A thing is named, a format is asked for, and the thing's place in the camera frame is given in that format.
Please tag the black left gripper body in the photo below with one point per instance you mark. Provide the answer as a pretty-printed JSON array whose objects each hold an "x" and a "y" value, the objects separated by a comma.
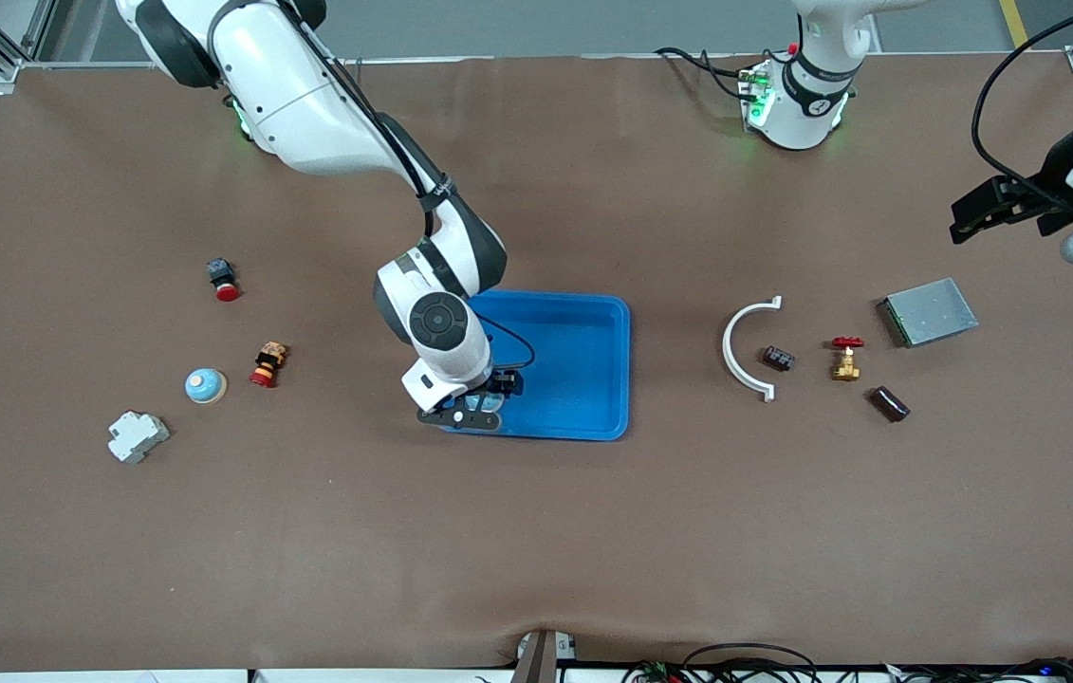
[{"x": 1045, "y": 188}]

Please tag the light blue dome bell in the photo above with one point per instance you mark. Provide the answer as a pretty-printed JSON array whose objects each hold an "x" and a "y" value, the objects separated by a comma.
[
  {"x": 490, "y": 405},
  {"x": 205, "y": 385}
]

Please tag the dark brown rectangular part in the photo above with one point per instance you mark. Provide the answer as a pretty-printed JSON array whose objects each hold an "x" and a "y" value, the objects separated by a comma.
[{"x": 888, "y": 403}]

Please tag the black capacitor with white print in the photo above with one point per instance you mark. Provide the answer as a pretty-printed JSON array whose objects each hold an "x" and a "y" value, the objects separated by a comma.
[{"x": 778, "y": 358}]

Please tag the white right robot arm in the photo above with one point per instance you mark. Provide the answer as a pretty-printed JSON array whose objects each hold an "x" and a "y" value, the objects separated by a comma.
[{"x": 308, "y": 104}]

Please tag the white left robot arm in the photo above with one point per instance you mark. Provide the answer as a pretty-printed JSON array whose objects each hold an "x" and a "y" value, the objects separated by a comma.
[{"x": 816, "y": 95}]

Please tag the blue plastic tray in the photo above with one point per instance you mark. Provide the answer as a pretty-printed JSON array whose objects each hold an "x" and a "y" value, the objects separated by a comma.
[{"x": 574, "y": 379}]

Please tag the grey metal box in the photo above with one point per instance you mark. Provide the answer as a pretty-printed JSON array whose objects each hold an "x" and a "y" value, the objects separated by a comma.
[{"x": 930, "y": 313}]

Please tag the brown table cover sheet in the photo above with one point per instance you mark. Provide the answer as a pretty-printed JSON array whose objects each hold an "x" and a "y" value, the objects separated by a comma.
[{"x": 536, "y": 531}]

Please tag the red emergency stop yellow button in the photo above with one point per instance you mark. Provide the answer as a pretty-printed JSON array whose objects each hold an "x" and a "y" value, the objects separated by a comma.
[{"x": 268, "y": 365}]

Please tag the red push button black body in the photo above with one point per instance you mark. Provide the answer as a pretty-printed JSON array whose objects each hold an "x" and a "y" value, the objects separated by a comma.
[{"x": 223, "y": 278}]

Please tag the white circuit breaker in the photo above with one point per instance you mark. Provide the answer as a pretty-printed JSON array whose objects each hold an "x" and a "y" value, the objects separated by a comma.
[{"x": 138, "y": 436}]

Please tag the white curved plastic bracket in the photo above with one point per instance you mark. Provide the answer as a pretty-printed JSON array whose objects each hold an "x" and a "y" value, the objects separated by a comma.
[{"x": 728, "y": 356}]

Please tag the metal table edge bracket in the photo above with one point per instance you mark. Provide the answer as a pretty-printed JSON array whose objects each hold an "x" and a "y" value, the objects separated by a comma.
[{"x": 536, "y": 664}]

